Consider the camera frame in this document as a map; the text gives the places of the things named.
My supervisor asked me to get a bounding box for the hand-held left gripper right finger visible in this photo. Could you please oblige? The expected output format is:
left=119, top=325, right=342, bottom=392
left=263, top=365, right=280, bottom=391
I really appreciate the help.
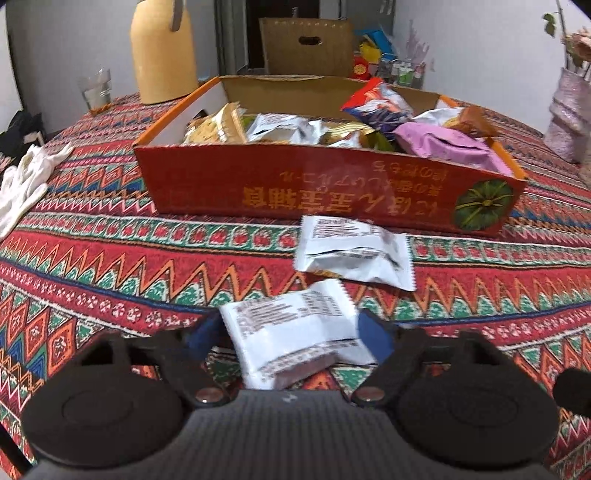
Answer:
left=351, top=308, right=502, bottom=407

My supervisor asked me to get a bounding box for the pale pink pampas grass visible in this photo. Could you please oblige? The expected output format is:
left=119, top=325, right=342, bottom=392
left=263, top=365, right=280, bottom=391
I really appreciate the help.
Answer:
left=406, top=32, right=435, bottom=65

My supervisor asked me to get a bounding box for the yellow thermos jug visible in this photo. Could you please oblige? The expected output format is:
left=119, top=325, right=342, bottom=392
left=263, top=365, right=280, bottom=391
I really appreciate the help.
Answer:
left=129, top=0, right=199, bottom=106

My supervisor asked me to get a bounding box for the white cloth glove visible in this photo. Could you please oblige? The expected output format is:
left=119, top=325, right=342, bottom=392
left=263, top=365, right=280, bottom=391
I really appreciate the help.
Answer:
left=0, top=142, right=75, bottom=241

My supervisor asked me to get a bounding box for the white snack packet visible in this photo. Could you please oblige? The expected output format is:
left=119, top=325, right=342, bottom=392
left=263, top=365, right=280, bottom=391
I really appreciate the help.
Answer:
left=218, top=278, right=377, bottom=391
left=293, top=215, right=416, bottom=291

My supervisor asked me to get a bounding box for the glass cup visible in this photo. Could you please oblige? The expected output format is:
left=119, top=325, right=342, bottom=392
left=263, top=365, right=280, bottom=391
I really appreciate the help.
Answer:
left=76, top=68, right=114, bottom=116

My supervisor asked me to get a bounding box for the pink textured vase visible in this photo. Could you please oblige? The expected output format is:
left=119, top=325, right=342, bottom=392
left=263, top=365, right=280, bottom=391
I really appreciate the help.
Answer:
left=544, top=67, right=591, bottom=162

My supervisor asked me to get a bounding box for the metal utility cart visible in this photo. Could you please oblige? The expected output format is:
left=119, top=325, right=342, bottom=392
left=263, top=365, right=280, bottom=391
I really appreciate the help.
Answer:
left=376, top=58, right=428, bottom=88

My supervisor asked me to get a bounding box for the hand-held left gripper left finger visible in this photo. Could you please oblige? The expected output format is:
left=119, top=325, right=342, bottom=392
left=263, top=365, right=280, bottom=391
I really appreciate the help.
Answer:
left=76, top=311, right=232, bottom=409

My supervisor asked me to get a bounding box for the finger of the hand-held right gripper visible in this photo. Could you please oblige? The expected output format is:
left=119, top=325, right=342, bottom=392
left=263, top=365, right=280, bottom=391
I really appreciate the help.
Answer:
left=552, top=367, right=591, bottom=415

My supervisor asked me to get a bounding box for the patterned red tablecloth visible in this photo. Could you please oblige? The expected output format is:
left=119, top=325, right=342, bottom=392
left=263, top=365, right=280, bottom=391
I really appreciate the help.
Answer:
left=0, top=90, right=591, bottom=480

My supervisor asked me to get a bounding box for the red cardboard box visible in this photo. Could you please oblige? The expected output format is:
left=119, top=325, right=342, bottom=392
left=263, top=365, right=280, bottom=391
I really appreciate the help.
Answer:
left=133, top=75, right=529, bottom=238

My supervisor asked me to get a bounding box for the black folding chair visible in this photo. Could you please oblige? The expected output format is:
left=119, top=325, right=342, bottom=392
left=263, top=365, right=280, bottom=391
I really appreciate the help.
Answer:
left=0, top=108, right=44, bottom=155

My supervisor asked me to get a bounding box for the pile of assorted snack packets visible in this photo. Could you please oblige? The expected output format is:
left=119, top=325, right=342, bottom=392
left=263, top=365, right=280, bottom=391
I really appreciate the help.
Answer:
left=184, top=78, right=502, bottom=174

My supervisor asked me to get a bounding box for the wooden chair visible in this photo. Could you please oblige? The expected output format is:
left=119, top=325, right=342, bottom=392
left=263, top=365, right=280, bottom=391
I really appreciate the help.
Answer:
left=259, top=17, right=354, bottom=77

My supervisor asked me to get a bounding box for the blue bag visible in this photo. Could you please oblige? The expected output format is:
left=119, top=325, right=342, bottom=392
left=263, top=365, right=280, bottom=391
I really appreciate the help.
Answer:
left=358, top=30, right=393, bottom=51

